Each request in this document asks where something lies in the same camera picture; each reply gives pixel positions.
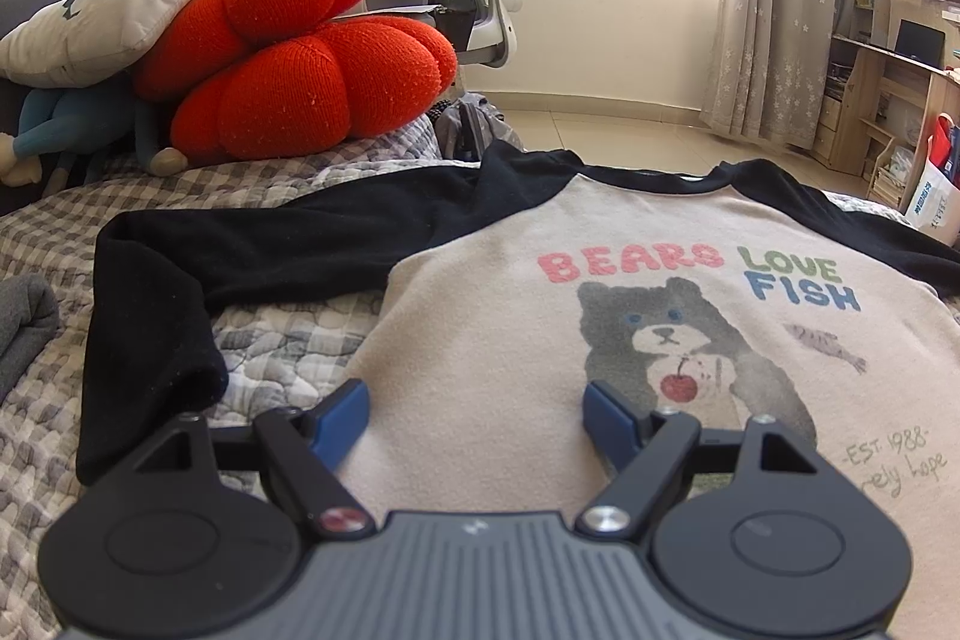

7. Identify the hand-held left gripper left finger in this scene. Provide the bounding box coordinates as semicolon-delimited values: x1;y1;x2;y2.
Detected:
142;379;376;540

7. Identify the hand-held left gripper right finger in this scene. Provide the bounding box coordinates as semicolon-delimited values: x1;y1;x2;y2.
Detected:
576;381;822;542

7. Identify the beige and black bear sweatshirt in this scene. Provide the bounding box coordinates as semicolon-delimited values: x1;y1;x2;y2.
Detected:
75;137;960;640

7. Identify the grey backpack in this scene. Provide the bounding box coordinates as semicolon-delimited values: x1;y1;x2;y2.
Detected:
433;92;526;161

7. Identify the grey folded garment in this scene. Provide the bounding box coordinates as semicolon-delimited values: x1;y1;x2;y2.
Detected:
0;274;61;401

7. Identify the grey checkered quilt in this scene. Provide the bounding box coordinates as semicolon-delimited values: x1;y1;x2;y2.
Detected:
0;115;960;640

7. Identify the red knitted flower cushion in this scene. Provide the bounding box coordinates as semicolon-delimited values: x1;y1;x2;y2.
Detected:
135;0;458;169

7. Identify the white shopping bag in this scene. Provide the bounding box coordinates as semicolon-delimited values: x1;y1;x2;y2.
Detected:
904;156;960;244

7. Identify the blue plush doll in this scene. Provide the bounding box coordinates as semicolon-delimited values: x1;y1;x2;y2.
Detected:
0;81;188;199

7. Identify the wooden desk with shelves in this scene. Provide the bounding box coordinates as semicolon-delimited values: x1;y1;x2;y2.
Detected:
814;0;960;210

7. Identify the red shopping bag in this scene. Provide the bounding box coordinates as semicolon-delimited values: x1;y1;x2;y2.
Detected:
926;113;960;191

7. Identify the beige star curtain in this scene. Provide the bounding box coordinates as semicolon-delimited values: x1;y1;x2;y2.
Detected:
701;0;863;150

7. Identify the pale printed pillow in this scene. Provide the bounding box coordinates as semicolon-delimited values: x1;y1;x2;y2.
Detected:
0;0;305;90

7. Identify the black laptop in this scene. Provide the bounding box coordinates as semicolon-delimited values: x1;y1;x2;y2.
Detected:
896;19;946;67

